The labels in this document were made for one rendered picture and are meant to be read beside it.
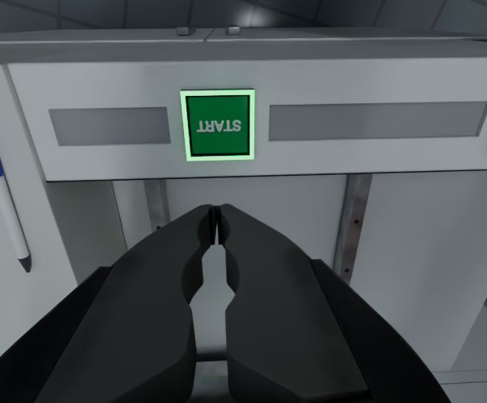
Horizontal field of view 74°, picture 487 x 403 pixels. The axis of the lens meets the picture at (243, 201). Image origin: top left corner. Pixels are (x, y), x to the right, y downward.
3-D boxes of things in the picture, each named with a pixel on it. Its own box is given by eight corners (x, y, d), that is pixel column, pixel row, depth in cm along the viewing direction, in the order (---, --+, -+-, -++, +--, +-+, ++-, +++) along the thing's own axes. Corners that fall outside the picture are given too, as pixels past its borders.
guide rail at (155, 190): (192, 377, 65) (190, 393, 62) (181, 377, 65) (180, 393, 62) (158, 135, 40) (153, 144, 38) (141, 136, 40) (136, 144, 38)
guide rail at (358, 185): (325, 370, 66) (329, 385, 63) (315, 370, 66) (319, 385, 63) (371, 131, 41) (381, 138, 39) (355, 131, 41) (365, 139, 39)
